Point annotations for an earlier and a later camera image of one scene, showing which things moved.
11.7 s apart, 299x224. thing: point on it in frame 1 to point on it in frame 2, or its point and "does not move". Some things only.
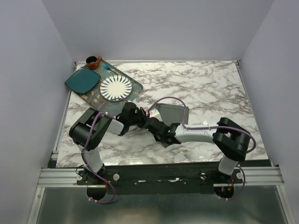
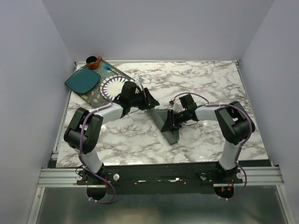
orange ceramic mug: (92, 62) does not move
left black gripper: (141, 111) to (149, 102)
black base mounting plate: (175, 179) does not move
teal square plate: (83, 80) does not move
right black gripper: (156, 138) to (170, 122)
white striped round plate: (116, 87) does not move
